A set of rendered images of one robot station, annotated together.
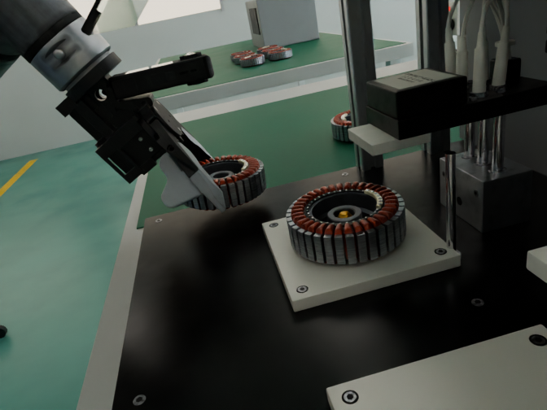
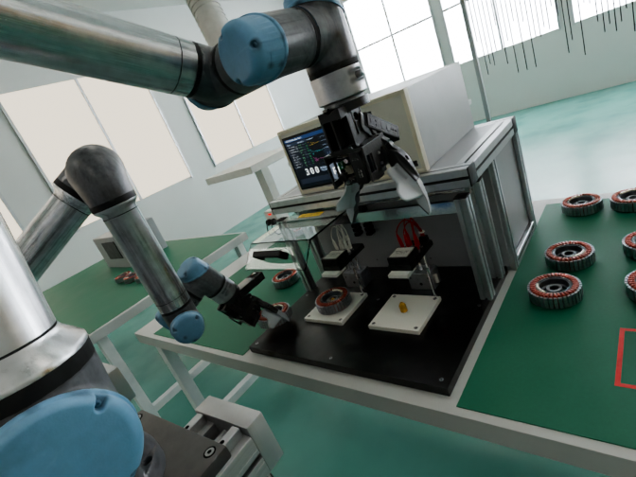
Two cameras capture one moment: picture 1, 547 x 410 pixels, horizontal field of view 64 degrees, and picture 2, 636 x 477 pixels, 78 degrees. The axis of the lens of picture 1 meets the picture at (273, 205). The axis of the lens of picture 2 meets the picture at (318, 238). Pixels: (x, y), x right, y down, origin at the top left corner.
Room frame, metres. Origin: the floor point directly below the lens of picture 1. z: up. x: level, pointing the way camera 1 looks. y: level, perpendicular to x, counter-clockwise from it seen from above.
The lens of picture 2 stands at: (-0.50, 0.59, 1.37)
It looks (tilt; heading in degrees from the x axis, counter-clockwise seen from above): 19 degrees down; 321
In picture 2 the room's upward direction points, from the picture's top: 22 degrees counter-clockwise
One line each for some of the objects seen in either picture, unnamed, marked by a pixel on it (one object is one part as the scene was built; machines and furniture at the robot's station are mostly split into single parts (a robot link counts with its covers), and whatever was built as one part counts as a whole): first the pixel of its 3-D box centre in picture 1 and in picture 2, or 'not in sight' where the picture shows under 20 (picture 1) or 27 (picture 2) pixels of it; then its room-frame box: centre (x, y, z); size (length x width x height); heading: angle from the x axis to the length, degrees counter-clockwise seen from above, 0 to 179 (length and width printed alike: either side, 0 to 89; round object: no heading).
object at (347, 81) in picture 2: not in sight; (341, 87); (-0.10, 0.13, 1.37); 0.08 x 0.08 x 0.05
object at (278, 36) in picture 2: not in sight; (261, 51); (-0.08, 0.23, 1.45); 0.11 x 0.11 x 0.08; 1
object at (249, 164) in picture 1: (221, 181); (274, 315); (0.53, 0.06, 0.81); 0.11 x 0.11 x 0.04
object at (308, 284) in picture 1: (347, 242); (336, 307); (0.37, -0.07, 0.78); 0.15 x 0.15 x 0.01; 6
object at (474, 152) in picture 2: not in sight; (385, 168); (0.29, -0.40, 1.09); 0.68 x 0.44 x 0.05; 6
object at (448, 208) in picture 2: not in sight; (357, 217); (0.26, -0.18, 1.03); 0.62 x 0.01 x 0.03; 6
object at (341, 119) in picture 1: (361, 124); (285, 277); (0.78, -0.19, 0.77); 0.11 x 0.11 x 0.04
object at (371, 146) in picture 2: not in sight; (355, 142); (-0.09, 0.13, 1.29); 0.09 x 0.08 x 0.12; 99
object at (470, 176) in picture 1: (482, 187); (357, 275); (0.39, -0.21, 0.80); 0.07 x 0.05 x 0.06; 6
